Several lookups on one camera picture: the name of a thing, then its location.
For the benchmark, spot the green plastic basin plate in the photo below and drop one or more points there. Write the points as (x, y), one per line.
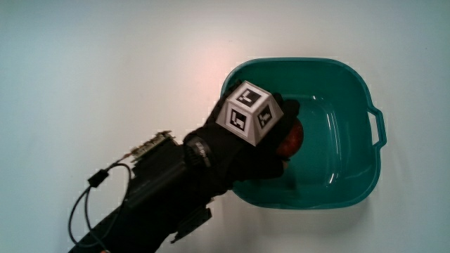
(337, 147)

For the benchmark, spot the person's left hand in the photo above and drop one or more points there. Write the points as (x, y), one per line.
(225, 154)

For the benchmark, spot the red apple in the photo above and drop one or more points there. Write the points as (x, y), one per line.
(294, 141)

